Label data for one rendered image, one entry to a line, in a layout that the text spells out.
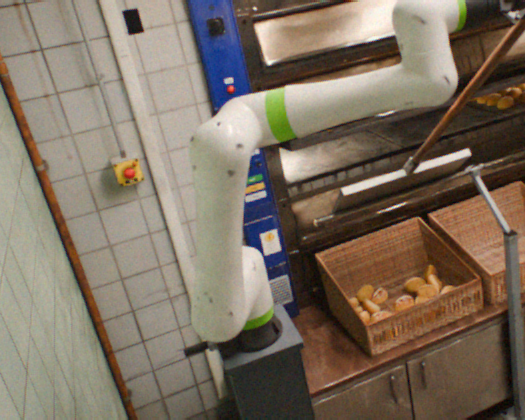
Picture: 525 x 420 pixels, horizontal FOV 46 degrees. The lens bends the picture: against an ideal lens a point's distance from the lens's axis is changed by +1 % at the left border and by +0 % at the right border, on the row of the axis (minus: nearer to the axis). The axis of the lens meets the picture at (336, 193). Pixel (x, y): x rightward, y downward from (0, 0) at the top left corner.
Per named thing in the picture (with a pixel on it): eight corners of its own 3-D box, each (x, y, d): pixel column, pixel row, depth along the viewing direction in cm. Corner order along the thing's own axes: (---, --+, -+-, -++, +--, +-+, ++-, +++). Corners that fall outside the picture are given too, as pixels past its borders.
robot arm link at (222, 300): (181, 348, 139) (176, 126, 116) (207, 307, 154) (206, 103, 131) (236, 358, 138) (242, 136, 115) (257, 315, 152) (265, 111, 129)
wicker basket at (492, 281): (430, 262, 303) (425, 213, 293) (521, 227, 322) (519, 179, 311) (492, 307, 261) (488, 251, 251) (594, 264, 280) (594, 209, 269)
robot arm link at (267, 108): (219, 164, 136) (200, 112, 132) (237, 144, 148) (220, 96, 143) (295, 147, 132) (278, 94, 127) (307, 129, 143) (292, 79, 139)
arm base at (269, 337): (191, 376, 152) (184, 356, 149) (182, 344, 165) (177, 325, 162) (290, 339, 159) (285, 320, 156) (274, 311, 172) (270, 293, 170)
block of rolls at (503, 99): (438, 92, 366) (437, 83, 364) (503, 74, 381) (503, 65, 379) (502, 110, 313) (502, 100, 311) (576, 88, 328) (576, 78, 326)
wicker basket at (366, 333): (322, 304, 284) (312, 253, 274) (424, 264, 303) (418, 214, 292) (370, 360, 243) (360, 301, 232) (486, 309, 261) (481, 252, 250)
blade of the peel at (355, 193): (471, 154, 236) (468, 148, 237) (344, 195, 218) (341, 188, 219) (437, 190, 268) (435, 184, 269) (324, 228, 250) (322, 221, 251)
